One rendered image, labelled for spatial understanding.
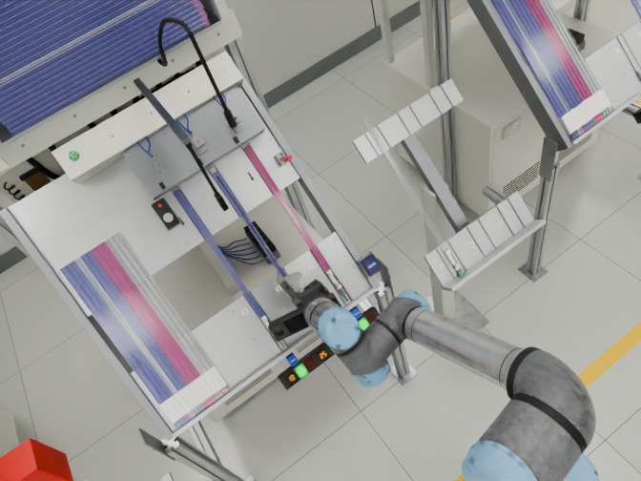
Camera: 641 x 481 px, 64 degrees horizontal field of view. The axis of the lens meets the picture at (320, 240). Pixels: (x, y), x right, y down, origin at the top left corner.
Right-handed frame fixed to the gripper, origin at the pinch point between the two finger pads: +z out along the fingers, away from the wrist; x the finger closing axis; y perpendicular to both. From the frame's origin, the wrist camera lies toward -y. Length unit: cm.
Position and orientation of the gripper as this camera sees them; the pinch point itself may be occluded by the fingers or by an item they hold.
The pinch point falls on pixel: (291, 300)
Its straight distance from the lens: 133.2
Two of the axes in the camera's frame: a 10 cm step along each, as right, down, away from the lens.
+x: -5.3, -8.1, -2.5
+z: -2.9, -1.0, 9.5
